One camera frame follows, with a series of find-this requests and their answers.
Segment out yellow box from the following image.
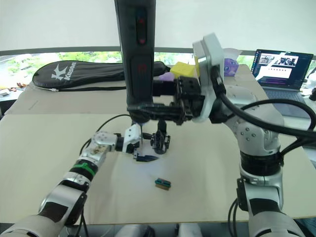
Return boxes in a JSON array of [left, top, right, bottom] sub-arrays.
[[169, 61, 198, 79]]

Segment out lavender soft object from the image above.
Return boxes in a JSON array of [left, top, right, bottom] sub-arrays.
[[158, 72, 176, 82]]

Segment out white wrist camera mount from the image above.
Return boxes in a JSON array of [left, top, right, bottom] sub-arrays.
[[192, 32, 227, 123], [122, 123, 144, 154]]

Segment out small green brown block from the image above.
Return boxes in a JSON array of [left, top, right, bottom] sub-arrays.
[[154, 177, 171, 191]]

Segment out black gripper body workpiece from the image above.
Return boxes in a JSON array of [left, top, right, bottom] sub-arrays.
[[149, 119, 172, 156]]

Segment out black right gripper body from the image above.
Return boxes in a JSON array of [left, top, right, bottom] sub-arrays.
[[173, 76, 207, 125]]

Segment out flat brown cardboard sheet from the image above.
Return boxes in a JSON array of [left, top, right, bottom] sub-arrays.
[[4, 63, 269, 116]]

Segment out black Kason racket bag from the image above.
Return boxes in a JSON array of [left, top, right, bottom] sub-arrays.
[[32, 60, 171, 93]]

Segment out purple tissue box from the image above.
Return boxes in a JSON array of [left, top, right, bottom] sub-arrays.
[[223, 47, 244, 78]]

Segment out white rounded shape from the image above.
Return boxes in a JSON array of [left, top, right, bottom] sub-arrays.
[[178, 223, 213, 237]]

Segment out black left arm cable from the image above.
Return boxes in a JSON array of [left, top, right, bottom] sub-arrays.
[[79, 114, 131, 158]]

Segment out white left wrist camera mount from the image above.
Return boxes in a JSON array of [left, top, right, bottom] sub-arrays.
[[122, 123, 144, 154]]

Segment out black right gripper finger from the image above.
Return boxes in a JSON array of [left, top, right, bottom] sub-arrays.
[[153, 80, 177, 97], [126, 104, 185, 121]]

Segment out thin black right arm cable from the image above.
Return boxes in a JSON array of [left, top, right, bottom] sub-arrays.
[[228, 198, 250, 237]]

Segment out dark grey electric screwdriver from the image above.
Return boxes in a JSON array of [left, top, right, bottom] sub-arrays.
[[114, 0, 157, 150]]

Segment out small orange objects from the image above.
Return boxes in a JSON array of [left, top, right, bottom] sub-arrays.
[[9, 82, 27, 91]]

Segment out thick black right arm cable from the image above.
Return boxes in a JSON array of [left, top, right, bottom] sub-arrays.
[[211, 64, 314, 161]]

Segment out open grey laptop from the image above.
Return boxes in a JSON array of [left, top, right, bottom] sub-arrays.
[[250, 48, 315, 117]]

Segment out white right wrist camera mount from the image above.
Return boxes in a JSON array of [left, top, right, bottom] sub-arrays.
[[192, 32, 227, 123]]

